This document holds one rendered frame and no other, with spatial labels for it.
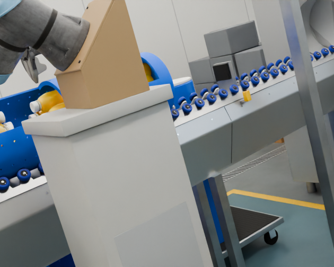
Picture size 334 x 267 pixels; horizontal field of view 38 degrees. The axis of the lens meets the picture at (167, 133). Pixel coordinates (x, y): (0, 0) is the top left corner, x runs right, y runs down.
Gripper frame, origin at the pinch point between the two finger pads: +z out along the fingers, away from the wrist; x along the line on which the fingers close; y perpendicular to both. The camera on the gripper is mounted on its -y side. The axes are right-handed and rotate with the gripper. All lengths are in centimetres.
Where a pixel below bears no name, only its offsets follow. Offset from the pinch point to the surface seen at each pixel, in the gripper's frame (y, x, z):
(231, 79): 92, -5, 25
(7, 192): -25.5, -11.2, 31.6
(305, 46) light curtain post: 109, -36, 18
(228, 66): 92, -5, 19
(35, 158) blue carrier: -13.2, -11.2, 24.4
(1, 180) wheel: -25.8, -10.5, 27.3
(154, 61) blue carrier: 46.2, -10.7, 5.8
